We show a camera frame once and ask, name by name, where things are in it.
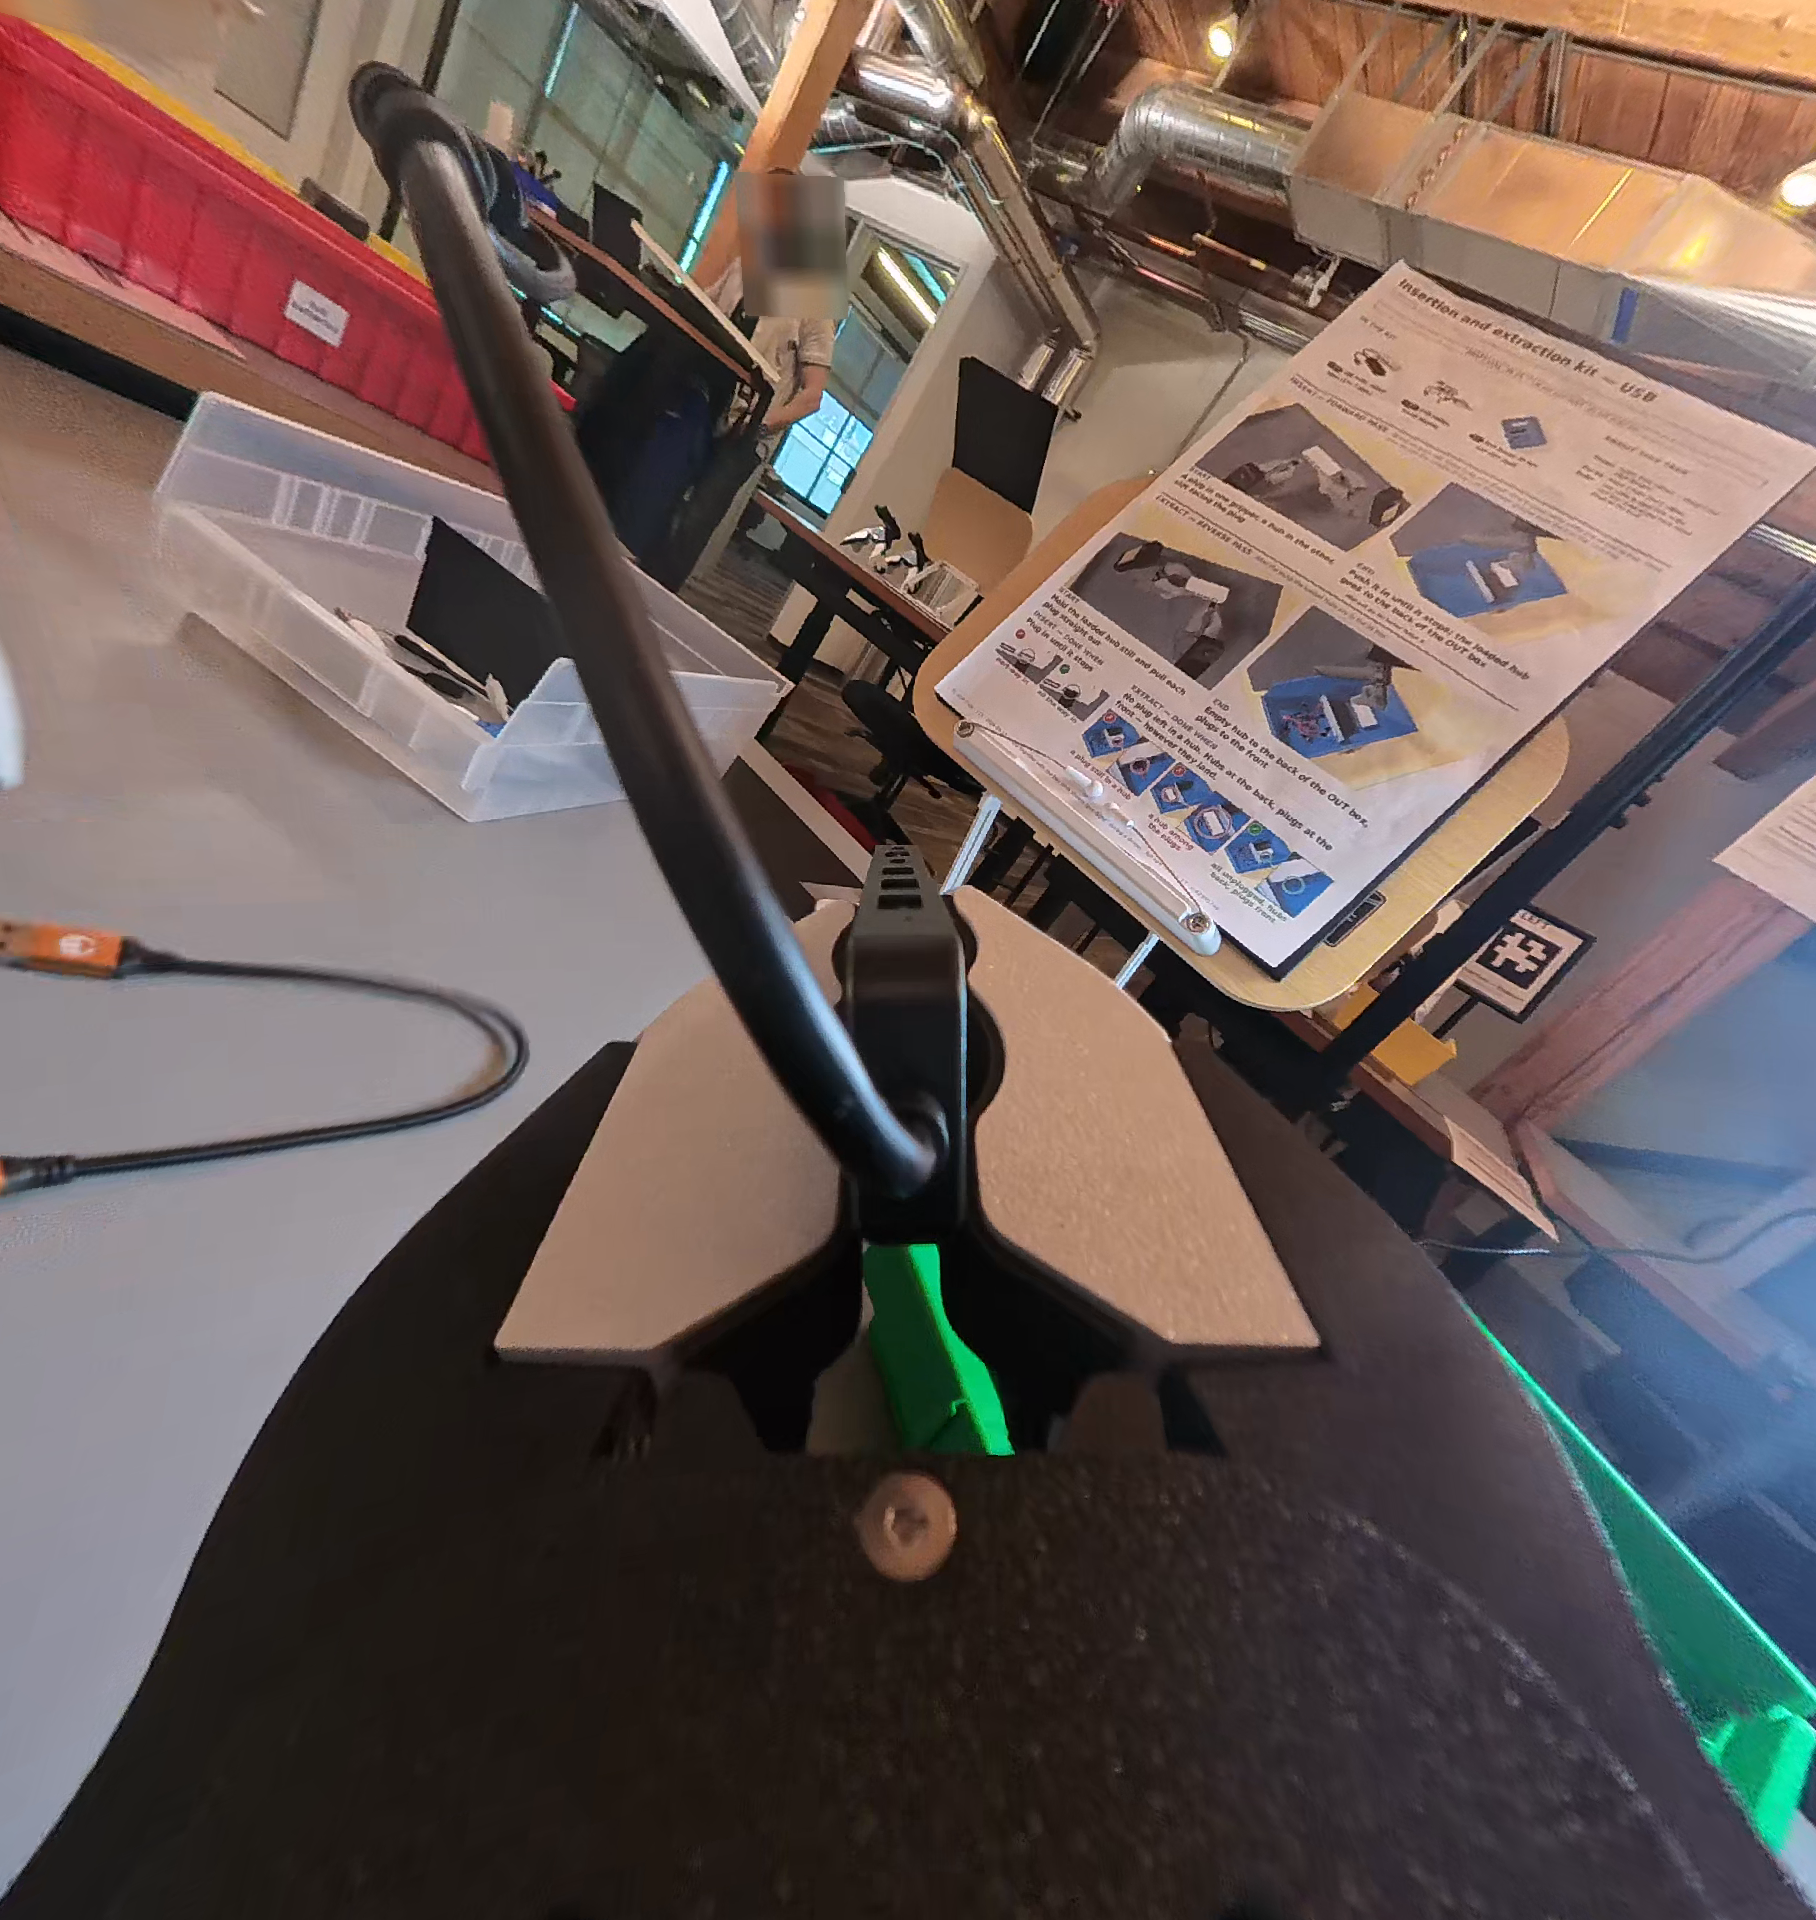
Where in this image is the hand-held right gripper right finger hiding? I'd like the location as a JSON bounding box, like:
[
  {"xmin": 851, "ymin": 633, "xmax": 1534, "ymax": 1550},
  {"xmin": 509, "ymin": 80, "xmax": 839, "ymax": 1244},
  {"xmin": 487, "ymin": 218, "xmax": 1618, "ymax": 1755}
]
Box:
[{"xmin": 950, "ymin": 891, "xmax": 1325, "ymax": 1366}]

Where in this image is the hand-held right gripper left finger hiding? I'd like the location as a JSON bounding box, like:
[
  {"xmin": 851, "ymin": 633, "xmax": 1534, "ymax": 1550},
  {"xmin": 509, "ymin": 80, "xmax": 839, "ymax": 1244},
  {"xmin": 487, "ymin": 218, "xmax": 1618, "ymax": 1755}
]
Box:
[{"xmin": 493, "ymin": 898, "xmax": 868, "ymax": 1373}]

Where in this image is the black usb hub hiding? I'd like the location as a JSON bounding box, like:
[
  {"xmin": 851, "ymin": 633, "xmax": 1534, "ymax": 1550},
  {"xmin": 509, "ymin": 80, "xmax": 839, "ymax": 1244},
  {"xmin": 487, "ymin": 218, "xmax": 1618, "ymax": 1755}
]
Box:
[{"xmin": 832, "ymin": 840, "xmax": 979, "ymax": 1248}]

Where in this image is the orange plug usb cable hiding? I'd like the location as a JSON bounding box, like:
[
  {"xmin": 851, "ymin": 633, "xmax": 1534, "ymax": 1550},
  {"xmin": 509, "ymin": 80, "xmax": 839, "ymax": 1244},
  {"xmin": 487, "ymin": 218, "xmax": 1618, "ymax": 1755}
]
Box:
[{"xmin": 0, "ymin": 914, "xmax": 533, "ymax": 1213}]

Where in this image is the thick black hub cable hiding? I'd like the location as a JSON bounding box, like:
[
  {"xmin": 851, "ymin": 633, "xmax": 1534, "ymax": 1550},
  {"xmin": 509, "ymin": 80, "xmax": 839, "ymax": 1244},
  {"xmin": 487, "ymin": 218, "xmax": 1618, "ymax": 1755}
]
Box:
[{"xmin": 348, "ymin": 63, "xmax": 950, "ymax": 1198}]

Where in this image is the green plastic bin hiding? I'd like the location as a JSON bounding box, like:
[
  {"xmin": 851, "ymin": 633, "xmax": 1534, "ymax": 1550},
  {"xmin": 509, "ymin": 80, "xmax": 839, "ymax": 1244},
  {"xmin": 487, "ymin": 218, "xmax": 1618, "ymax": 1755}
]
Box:
[{"xmin": 861, "ymin": 1242, "xmax": 1816, "ymax": 1855}]

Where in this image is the white clip bar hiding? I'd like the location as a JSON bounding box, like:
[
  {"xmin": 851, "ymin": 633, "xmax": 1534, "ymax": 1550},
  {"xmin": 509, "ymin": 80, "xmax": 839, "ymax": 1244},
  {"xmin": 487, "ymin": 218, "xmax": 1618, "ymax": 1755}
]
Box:
[{"xmin": 953, "ymin": 720, "xmax": 1226, "ymax": 958}]

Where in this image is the wooden easel board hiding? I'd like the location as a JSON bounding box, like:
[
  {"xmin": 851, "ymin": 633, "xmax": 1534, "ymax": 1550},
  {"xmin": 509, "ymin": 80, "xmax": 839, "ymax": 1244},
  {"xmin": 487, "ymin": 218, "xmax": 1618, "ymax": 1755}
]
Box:
[{"xmin": 913, "ymin": 481, "xmax": 1574, "ymax": 1013}]

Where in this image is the clear plastic organizer box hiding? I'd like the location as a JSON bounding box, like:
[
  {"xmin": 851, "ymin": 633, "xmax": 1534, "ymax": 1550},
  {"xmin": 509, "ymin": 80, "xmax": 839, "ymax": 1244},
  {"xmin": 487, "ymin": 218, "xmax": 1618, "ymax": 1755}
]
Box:
[{"xmin": 155, "ymin": 394, "xmax": 795, "ymax": 823}]

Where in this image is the black white marker sign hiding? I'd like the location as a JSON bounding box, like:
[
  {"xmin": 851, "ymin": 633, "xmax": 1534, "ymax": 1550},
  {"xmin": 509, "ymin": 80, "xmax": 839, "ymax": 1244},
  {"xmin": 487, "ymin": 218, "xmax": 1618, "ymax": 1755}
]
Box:
[{"xmin": 1460, "ymin": 907, "xmax": 1597, "ymax": 1021}]

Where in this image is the black office chair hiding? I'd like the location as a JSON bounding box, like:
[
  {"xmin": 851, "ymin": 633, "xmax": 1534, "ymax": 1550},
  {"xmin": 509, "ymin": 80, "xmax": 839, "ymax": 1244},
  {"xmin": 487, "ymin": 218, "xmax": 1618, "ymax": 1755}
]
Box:
[{"xmin": 843, "ymin": 679, "xmax": 969, "ymax": 819}]

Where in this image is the black divider panel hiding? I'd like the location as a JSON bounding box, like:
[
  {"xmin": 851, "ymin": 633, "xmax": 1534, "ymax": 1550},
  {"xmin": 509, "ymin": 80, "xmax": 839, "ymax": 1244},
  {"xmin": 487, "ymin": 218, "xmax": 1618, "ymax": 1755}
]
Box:
[{"xmin": 403, "ymin": 517, "xmax": 571, "ymax": 707}]

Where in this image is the red plastic bin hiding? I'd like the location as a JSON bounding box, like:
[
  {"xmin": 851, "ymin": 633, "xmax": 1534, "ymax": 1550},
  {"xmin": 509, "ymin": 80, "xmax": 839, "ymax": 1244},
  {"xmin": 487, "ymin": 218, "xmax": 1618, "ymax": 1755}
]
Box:
[{"xmin": 0, "ymin": 0, "xmax": 498, "ymax": 468}]

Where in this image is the wooden table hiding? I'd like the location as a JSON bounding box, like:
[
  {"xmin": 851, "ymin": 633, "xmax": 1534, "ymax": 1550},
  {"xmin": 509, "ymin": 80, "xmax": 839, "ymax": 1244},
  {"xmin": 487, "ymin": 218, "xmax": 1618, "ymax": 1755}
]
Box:
[{"xmin": 759, "ymin": 494, "xmax": 986, "ymax": 752}]

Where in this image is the black stand pole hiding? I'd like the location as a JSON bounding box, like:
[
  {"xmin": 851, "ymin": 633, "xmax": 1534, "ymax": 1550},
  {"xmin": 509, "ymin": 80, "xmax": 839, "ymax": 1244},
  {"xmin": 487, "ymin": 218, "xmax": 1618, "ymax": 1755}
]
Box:
[{"xmin": 1284, "ymin": 524, "xmax": 1816, "ymax": 1112}]

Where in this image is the printed instruction poster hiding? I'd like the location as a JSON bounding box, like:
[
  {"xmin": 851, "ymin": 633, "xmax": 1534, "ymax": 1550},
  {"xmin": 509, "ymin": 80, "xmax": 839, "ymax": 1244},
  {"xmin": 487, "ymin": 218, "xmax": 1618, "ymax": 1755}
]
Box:
[{"xmin": 935, "ymin": 260, "xmax": 1816, "ymax": 979}]

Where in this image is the white paper sheet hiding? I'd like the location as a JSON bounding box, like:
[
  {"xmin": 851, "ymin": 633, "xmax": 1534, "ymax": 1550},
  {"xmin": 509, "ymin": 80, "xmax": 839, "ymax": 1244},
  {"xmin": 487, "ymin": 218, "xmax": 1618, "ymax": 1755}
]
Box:
[{"xmin": 1714, "ymin": 730, "xmax": 1816, "ymax": 935}]

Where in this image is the dark standing desk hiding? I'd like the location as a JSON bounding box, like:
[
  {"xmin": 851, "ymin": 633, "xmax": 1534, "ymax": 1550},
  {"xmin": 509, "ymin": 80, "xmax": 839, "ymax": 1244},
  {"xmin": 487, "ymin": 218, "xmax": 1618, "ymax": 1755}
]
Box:
[{"xmin": 526, "ymin": 210, "xmax": 774, "ymax": 436}]

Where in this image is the round silver ventilation duct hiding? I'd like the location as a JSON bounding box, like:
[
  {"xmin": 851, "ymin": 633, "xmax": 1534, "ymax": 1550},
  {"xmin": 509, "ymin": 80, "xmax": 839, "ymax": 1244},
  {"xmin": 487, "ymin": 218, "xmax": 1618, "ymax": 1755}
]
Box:
[{"xmin": 832, "ymin": 0, "xmax": 1391, "ymax": 394}]

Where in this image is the rectangular metal duct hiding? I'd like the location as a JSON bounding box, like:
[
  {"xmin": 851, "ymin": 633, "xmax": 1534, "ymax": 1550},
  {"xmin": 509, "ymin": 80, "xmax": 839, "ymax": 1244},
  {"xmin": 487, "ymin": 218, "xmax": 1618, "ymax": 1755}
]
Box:
[{"xmin": 1291, "ymin": 65, "xmax": 1816, "ymax": 394}]

